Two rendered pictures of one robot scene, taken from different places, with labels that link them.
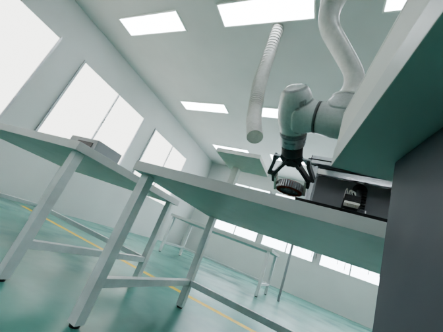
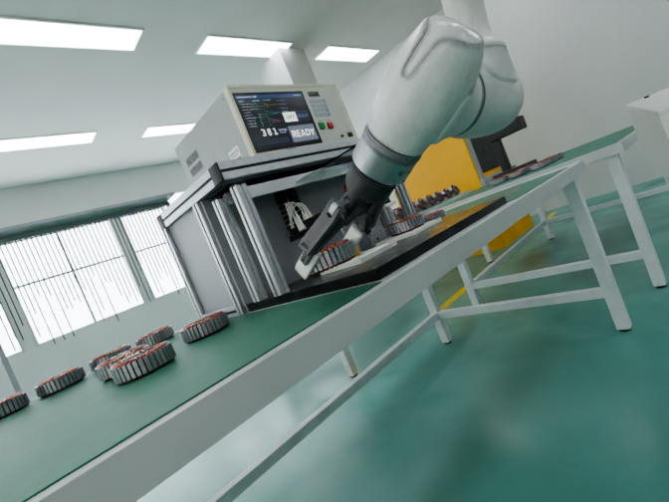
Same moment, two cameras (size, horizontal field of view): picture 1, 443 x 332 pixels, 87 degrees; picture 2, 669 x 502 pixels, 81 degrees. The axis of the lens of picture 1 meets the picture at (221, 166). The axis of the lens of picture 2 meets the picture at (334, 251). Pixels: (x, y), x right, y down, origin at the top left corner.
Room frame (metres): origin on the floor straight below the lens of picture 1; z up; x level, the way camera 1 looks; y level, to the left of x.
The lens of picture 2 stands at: (0.65, 0.39, 0.86)
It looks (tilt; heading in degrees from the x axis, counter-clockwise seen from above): 2 degrees down; 288
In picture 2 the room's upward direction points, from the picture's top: 22 degrees counter-clockwise
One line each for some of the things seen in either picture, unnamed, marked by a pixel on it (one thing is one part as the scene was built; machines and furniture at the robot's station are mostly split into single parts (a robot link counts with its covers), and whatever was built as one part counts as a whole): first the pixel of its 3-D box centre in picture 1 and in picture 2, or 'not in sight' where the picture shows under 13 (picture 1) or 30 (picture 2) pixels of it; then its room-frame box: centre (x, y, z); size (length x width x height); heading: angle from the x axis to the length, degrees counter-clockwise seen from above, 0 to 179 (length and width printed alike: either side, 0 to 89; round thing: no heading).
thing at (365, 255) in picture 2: not in sight; (358, 257); (0.92, -0.58, 0.78); 0.15 x 0.15 x 0.01; 62
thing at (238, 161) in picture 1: (235, 186); not in sight; (1.80, -0.16, 0.98); 0.37 x 0.35 x 0.46; 62
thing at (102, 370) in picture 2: not in sight; (124, 362); (1.43, -0.27, 0.77); 0.11 x 0.11 x 0.04
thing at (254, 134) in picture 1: (267, 76); not in sight; (2.17, -0.11, 2.42); 0.43 x 0.31 x 1.79; 62
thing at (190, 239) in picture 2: not in sight; (203, 268); (1.37, -0.59, 0.91); 0.28 x 0.03 x 0.32; 152
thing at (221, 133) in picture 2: not in sight; (267, 144); (1.14, -0.85, 1.22); 0.44 x 0.39 x 0.20; 62
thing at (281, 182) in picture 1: (289, 188); (327, 258); (0.90, -0.29, 0.82); 0.11 x 0.11 x 0.04
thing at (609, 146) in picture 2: not in sight; (570, 207); (-0.08, -2.87, 0.37); 1.85 x 1.10 x 0.75; 62
